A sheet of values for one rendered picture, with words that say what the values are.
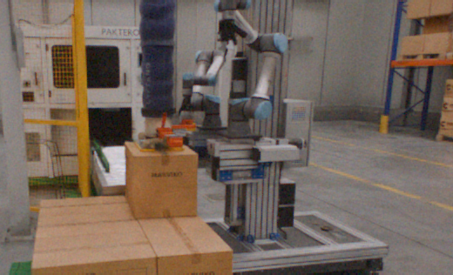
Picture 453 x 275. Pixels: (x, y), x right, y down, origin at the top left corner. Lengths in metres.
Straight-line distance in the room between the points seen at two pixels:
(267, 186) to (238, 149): 0.49
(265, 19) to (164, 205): 1.40
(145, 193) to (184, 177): 0.27
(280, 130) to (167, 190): 0.99
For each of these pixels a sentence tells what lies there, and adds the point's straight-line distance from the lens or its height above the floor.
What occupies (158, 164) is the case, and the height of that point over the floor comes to 0.89.
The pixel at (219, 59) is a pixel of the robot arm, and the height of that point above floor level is 1.53.
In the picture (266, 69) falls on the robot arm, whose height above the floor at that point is 1.45.
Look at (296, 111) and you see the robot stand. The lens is 3.38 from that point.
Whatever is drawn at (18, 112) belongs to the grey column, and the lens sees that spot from 4.07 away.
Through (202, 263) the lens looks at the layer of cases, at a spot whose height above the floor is 0.49.
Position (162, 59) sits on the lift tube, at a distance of 2.97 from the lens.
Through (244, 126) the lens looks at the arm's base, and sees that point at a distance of 3.05.
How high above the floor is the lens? 1.44
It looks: 12 degrees down
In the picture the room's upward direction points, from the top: straight up
